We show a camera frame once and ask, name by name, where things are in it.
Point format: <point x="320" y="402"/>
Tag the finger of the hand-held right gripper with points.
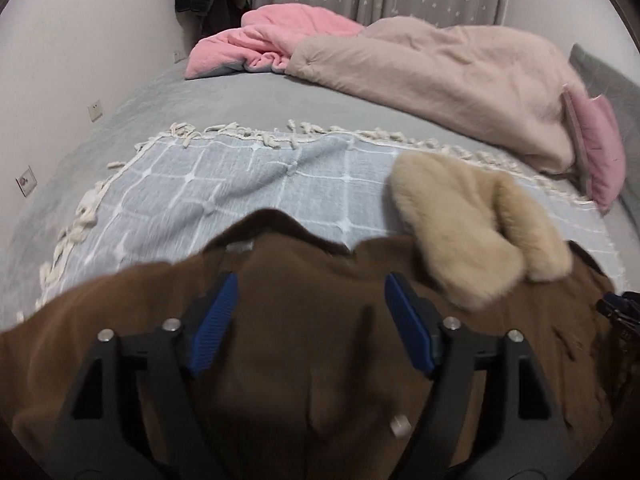
<point x="622" y="307"/>

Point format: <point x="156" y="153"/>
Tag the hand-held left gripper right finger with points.
<point x="407" y="325"/>

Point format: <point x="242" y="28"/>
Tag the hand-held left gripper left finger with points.
<point x="215" y="325"/>

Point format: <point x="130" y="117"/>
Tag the brown coat with fur collar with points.
<point x="310" y="310"/>

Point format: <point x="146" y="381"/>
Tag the grey checked tasselled blanket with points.
<point x="200" y="195"/>

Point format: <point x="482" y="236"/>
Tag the pink pillow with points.
<point x="600" y="145"/>

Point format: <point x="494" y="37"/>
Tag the grey headboard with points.
<point x="615" y="80"/>

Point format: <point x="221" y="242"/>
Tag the grey bed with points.
<point x="280" y="100"/>

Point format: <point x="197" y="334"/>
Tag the beige duvet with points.
<point x="425" y="70"/>

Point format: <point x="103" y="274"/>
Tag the pink blanket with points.
<point x="250" y="40"/>

